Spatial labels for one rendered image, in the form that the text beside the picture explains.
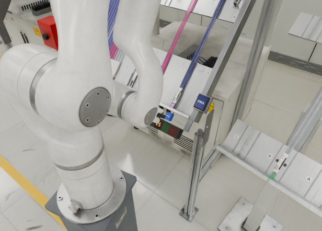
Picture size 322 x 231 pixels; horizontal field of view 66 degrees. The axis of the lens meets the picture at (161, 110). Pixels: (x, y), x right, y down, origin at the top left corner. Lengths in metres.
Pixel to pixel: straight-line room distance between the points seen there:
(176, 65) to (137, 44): 0.43
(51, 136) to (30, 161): 1.33
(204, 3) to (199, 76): 0.29
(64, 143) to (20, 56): 0.18
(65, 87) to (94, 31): 0.10
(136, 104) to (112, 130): 1.34
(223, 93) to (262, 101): 1.08
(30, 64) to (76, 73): 0.10
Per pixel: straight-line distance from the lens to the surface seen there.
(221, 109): 1.23
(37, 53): 0.48
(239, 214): 1.52
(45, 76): 0.43
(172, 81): 0.96
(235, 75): 1.34
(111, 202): 0.71
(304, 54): 2.80
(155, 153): 1.70
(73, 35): 0.41
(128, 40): 0.56
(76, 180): 0.61
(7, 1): 1.94
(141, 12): 0.56
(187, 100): 0.92
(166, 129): 0.94
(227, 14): 0.99
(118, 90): 0.57
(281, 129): 2.05
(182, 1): 1.08
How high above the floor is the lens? 1.33
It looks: 42 degrees down
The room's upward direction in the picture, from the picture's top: straight up
